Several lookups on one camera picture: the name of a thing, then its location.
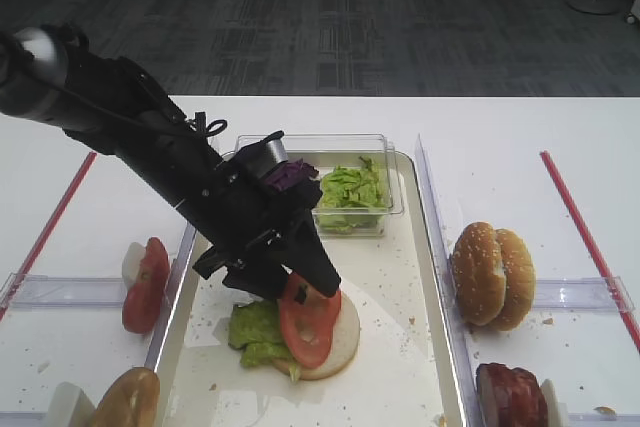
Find purple cabbage shreds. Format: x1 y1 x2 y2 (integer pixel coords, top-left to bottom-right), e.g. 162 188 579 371
263 159 320 192

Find clear rail track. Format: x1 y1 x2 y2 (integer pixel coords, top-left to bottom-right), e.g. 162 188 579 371
569 412 640 427
532 276 635 313
1 273 127 309
0 411 46 427

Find bottom bun halves left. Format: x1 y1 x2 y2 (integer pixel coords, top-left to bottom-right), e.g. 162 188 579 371
88 367 160 427

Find clear rail track lower right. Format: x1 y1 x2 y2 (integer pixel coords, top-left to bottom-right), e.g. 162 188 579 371
569 412 640 427

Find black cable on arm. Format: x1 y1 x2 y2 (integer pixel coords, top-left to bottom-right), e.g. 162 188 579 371
29 71 229 141

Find clear plastic container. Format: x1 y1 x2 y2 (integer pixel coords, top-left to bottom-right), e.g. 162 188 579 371
252 134 403 237

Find white pusher block patties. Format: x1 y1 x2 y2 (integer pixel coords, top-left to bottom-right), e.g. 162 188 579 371
540 379 570 427

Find red plastic rod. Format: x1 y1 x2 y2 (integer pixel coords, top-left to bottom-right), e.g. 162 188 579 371
0 152 97 320
539 151 639 350

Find green lettuce in container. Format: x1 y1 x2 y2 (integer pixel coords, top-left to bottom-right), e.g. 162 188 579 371
315 156 388 235

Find brown meat patties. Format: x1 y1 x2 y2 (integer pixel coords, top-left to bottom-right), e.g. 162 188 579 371
476 363 549 427

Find red plastic rod left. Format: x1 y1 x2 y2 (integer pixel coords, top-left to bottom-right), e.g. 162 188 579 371
0 152 97 320

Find white pusher block tomato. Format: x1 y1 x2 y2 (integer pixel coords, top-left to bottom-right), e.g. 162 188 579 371
121 242 146 289

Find clear rail track upper right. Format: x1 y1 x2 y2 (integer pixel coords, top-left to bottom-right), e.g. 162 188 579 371
532 276 635 313

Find clear rail track lower left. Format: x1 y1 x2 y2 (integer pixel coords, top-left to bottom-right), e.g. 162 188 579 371
0 411 46 427

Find sesame bun top outer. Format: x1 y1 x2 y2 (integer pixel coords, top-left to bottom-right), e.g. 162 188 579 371
489 229 536 331

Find red plastic rod right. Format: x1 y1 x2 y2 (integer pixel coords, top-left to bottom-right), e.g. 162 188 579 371
539 151 639 350

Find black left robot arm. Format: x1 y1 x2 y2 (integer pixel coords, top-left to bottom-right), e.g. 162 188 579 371
1 25 341 299

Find lettuce leaf on bun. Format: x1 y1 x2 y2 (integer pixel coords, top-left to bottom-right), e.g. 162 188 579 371
228 300 302 383

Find bottom bun on tray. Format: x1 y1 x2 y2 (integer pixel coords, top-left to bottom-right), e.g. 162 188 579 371
273 292 361 381

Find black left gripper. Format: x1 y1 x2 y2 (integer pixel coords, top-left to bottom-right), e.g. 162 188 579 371
175 132 341 305

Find sesame bun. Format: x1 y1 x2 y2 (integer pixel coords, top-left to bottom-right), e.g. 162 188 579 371
489 229 536 331
451 222 506 326

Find clear rail track upper left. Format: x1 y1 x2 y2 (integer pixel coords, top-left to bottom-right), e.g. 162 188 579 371
1 273 127 309

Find sesame bun top inner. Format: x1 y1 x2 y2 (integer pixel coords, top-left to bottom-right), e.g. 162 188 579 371
451 222 506 326

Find white metal tray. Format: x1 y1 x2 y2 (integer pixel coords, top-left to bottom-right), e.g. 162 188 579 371
160 154 461 426

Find clear long rail right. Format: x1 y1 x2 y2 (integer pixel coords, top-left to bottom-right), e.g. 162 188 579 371
414 136 485 426

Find remaining tomato slice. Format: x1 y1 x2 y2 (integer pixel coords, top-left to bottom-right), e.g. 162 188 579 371
122 237 170 335

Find white pusher block bun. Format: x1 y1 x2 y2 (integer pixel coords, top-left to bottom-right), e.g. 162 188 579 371
42 382 96 427

